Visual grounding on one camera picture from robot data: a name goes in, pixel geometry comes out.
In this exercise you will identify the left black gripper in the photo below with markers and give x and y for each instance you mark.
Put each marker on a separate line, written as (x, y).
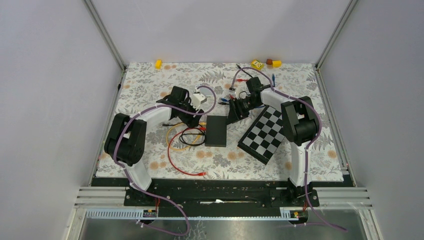
(191, 121)

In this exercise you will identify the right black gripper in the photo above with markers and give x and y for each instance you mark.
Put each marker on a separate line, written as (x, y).
(236, 112)

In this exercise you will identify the black router box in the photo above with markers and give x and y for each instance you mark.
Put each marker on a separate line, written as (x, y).
(216, 131)

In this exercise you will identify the white network switch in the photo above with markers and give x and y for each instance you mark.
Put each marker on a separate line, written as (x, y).
(205, 90)

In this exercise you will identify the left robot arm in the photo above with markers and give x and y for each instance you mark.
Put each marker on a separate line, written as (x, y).
(126, 138)

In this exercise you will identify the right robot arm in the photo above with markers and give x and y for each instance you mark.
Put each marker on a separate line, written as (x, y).
(301, 124)

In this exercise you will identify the checkered chess board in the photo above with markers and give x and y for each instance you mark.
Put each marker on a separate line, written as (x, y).
(264, 136)

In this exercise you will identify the yellow patterned cube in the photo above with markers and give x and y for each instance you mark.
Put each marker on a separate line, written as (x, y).
(256, 64)

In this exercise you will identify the yellow block right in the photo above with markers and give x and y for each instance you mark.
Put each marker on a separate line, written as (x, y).
(276, 63)

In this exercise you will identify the yellow block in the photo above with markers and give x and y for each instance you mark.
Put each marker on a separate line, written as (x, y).
(276, 63)
(158, 64)

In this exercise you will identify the yellow block left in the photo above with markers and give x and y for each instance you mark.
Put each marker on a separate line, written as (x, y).
(158, 64)

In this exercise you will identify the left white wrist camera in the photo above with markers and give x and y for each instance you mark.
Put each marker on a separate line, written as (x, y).
(197, 99)

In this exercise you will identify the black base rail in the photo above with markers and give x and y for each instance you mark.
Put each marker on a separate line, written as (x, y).
(211, 198)

